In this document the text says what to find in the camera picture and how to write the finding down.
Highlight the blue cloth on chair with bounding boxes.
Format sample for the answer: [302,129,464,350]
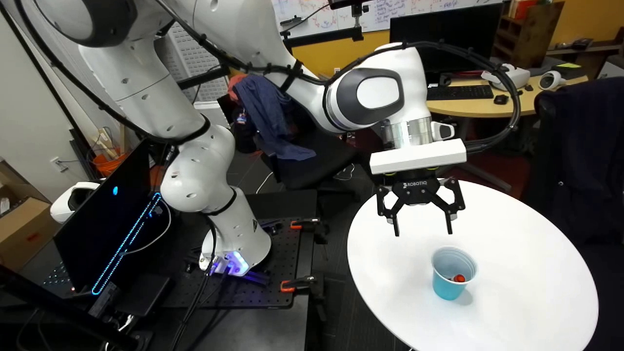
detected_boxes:
[228,75,316,162]

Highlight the cardboard box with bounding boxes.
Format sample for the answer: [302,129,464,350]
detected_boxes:
[0,161,58,272]

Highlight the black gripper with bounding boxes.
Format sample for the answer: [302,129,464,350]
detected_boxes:
[376,170,466,237]

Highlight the blue plastic cup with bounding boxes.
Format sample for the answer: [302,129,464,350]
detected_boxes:
[431,248,478,301]

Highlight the orange black clamp far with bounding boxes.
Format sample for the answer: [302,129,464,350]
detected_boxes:
[288,219,329,244]

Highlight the black laptop monitor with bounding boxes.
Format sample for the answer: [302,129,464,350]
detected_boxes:
[54,143,162,297]

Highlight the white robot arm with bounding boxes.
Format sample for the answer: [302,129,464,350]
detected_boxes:
[27,0,466,276]

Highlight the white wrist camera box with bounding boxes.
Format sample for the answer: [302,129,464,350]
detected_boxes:
[368,139,466,176]

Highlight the black keyboard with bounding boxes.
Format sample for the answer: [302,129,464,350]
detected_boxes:
[427,86,493,100]

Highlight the round white table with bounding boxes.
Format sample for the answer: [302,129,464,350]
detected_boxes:
[347,182,599,351]

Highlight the dark chair right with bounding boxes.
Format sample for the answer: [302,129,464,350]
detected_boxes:
[526,77,624,250]

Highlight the white controller on left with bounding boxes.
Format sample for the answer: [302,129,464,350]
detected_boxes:
[51,182,97,225]

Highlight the orange black clamp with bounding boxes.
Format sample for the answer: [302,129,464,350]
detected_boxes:
[279,276,324,295]
[288,219,329,244]

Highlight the yellow wooden desk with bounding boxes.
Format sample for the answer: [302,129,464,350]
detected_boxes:
[425,73,591,122]

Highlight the black office chair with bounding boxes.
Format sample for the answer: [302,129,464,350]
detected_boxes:
[218,96,359,190]

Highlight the white VR headset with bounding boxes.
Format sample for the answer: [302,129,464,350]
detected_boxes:
[482,63,530,90]

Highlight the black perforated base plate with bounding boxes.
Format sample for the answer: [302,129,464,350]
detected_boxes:
[39,225,300,309]

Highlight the black computer monitor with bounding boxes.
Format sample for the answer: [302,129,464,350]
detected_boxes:
[390,3,503,75]

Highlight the orange black clamp near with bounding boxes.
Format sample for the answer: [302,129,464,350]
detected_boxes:
[279,276,324,295]

